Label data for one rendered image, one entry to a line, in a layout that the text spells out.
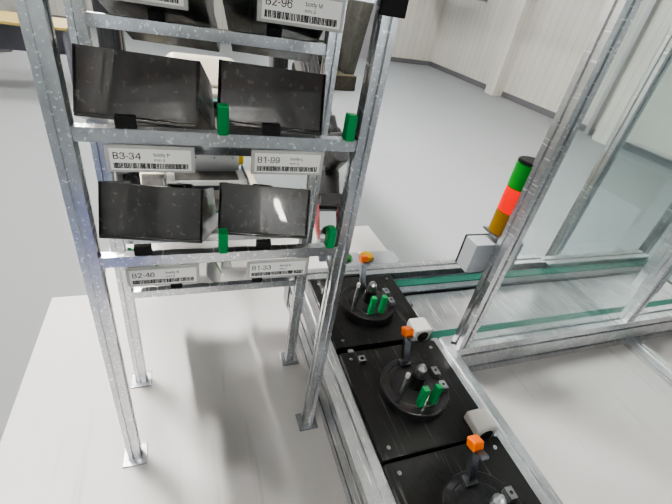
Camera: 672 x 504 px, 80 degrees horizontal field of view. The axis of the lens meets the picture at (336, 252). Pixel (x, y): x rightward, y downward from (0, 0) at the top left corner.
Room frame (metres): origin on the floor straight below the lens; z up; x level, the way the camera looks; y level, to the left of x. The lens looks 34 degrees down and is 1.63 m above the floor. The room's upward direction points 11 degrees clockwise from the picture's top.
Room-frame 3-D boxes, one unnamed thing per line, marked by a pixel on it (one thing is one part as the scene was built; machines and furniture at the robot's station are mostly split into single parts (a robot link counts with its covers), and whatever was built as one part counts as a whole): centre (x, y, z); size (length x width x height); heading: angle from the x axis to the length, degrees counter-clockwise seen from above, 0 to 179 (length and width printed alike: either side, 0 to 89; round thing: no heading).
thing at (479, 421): (0.54, -0.21, 1.01); 0.24 x 0.24 x 0.13; 24
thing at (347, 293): (0.77, -0.10, 0.98); 0.14 x 0.14 x 0.02
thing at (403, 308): (0.77, -0.10, 0.96); 0.24 x 0.24 x 0.02; 24
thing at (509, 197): (0.74, -0.32, 1.34); 0.05 x 0.05 x 0.05
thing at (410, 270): (1.02, -0.29, 0.91); 0.89 x 0.06 x 0.11; 114
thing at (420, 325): (0.72, -0.23, 0.97); 0.05 x 0.05 x 0.04; 24
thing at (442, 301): (0.87, -0.39, 0.91); 0.84 x 0.28 x 0.10; 114
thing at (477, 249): (0.74, -0.32, 1.29); 0.12 x 0.05 x 0.25; 114
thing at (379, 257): (1.00, -0.09, 0.93); 0.21 x 0.07 x 0.06; 114
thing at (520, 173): (0.74, -0.32, 1.39); 0.05 x 0.05 x 0.05
